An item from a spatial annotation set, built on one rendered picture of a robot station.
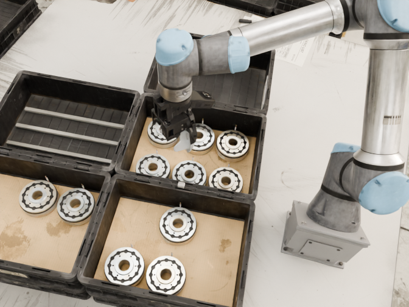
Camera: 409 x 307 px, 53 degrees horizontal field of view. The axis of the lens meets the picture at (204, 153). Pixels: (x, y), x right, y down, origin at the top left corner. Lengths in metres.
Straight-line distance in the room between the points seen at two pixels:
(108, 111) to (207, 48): 0.63
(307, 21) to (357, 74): 0.84
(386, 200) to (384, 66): 0.31
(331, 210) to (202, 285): 0.40
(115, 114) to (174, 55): 0.61
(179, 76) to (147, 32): 1.00
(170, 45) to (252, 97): 0.68
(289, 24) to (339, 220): 0.53
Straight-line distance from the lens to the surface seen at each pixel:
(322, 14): 1.05
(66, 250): 1.19
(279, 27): 1.02
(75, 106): 1.44
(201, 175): 1.22
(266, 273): 1.30
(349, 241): 1.18
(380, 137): 1.02
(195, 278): 1.13
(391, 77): 0.99
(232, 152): 1.27
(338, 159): 1.16
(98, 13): 1.96
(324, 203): 1.19
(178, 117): 0.98
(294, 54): 1.83
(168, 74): 0.86
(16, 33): 2.43
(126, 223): 1.19
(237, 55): 0.86
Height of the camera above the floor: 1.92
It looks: 58 degrees down
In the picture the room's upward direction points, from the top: 6 degrees clockwise
